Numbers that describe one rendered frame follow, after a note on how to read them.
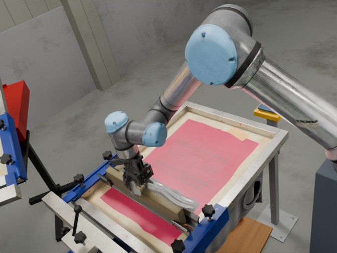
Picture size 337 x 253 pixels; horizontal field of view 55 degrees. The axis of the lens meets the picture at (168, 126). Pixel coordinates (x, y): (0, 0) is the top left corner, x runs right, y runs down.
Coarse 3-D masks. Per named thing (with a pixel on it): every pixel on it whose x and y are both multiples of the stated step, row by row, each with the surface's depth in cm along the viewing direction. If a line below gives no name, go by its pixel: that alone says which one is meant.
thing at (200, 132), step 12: (192, 120) 166; (180, 132) 161; (192, 132) 158; (204, 132) 156; (216, 132) 154; (168, 144) 155; (156, 156) 150; (168, 180) 136; (108, 192) 139; (108, 204) 133; (120, 204) 132; (132, 204) 130; (132, 216) 126
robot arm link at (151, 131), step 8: (152, 112) 101; (136, 120) 101; (144, 120) 99; (152, 120) 99; (160, 120) 100; (128, 128) 99; (136, 128) 97; (144, 128) 96; (152, 128) 95; (160, 128) 96; (128, 136) 98; (136, 136) 97; (144, 136) 96; (152, 136) 95; (160, 136) 96; (136, 144) 100; (144, 144) 97; (152, 144) 96; (160, 144) 97
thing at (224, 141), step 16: (208, 144) 149; (224, 144) 147; (240, 144) 144; (256, 144) 142; (240, 160) 137; (224, 176) 131; (192, 192) 129; (208, 192) 127; (144, 208) 127; (144, 224) 121; (160, 224) 120
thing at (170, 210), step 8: (112, 168) 134; (112, 176) 132; (120, 176) 129; (120, 184) 131; (128, 192) 130; (144, 192) 120; (152, 192) 119; (144, 200) 123; (152, 200) 117; (160, 200) 115; (160, 208) 116; (168, 208) 112; (176, 208) 111; (168, 216) 115; (176, 216) 111; (184, 216) 113
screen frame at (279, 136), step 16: (176, 112) 168; (208, 112) 162; (224, 112) 159; (256, 128) 146; (272, 128) 143; (272, 144) 135; (256, 160) 130; (256, 176) 127; (240, 192) 120; (96, 208) 128; (112, 224) 120; (128, 240) 113
